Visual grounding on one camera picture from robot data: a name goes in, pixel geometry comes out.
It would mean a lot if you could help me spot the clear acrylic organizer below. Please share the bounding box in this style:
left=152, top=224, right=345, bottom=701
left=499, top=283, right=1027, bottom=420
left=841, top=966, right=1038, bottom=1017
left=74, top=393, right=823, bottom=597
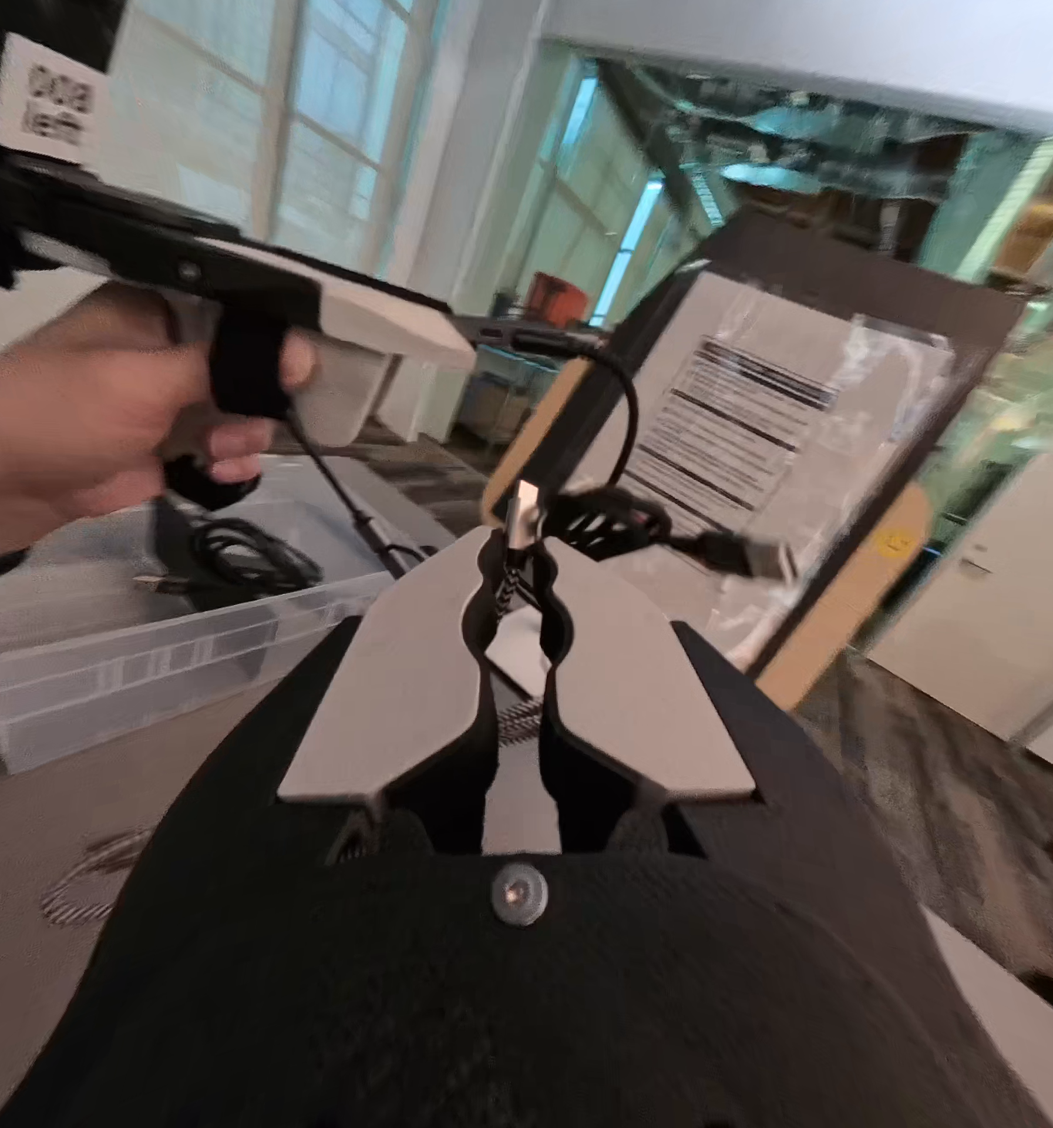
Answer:
left=0, top=449, right=457, bottom=777

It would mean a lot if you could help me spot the orange storage box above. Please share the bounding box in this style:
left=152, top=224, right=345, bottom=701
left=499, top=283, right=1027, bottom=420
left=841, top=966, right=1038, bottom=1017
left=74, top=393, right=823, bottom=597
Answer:
left=526, top=271, right=591, bottom=323

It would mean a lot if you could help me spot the black usb cable bundle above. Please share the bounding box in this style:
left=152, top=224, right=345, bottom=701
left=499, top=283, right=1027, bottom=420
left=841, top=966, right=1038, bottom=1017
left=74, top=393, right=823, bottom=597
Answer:
left=513, top=328, right=796, bottom=583

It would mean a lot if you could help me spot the person's left hand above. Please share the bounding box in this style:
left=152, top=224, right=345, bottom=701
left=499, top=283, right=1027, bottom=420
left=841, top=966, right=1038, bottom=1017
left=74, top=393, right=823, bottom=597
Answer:
left=0, top=282, right=320, bottom=558

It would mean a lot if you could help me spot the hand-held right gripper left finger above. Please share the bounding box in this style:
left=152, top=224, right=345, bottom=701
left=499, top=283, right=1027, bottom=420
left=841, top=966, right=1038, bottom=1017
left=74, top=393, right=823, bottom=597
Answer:
left=277, top=527, right=498, bottom=854

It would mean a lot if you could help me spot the grey usb hub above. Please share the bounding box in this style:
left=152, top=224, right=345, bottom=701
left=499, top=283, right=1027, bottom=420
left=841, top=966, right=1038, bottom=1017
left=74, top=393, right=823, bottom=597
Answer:
left=451, top=315, right=611, bottom=358

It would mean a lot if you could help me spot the black white braided cable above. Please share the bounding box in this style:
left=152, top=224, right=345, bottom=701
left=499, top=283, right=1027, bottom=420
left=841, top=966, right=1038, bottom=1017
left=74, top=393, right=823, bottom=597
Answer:
left=40, top=480, right=547, bottom=926

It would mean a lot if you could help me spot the printed instruction sheet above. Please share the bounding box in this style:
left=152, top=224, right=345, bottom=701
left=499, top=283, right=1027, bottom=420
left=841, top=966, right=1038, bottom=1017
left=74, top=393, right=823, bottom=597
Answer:
left=618, top=268, right=959, bottom=653

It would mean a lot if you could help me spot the large window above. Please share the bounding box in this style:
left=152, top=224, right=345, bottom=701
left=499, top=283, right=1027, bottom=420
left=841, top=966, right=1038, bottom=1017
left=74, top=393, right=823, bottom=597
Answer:
left=103, top=0, right=443, bottom=274

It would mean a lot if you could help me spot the white door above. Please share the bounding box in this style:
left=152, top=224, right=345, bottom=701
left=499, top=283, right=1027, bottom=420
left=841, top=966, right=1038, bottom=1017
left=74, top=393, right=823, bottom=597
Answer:
left=870, top=423, right=1053, bottom=768

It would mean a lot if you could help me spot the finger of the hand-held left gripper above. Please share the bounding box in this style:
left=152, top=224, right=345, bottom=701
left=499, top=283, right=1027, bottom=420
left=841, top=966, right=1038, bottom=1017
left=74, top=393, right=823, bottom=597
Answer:
left=284, top=277, right=480, bottom=448
left=196, top=238, right=454, bottom=320

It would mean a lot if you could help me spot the wooden stand board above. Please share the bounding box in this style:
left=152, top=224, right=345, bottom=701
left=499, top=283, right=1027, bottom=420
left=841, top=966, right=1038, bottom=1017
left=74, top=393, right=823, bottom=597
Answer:
left=482, top=357, right=933, bottom=710

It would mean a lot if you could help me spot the black hub cable with plug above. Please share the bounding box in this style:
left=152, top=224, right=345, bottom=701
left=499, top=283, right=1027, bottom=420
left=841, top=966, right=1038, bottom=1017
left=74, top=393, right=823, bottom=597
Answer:
left=284, top=414, right=430, bottom=578

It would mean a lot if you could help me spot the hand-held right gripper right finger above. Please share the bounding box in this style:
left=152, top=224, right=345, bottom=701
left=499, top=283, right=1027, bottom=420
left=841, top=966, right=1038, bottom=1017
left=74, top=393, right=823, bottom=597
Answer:
left=535, top=538, right=756, bottom=854

